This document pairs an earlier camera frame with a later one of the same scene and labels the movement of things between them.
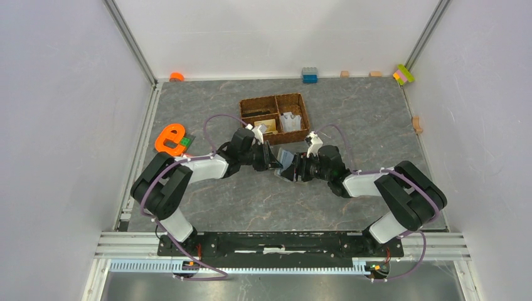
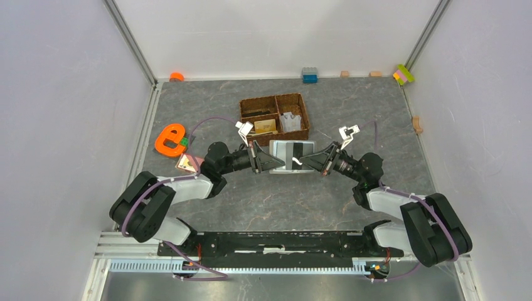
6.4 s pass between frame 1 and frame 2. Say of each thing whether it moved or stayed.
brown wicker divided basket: stayed
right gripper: moved
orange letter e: stayed
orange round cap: stayed
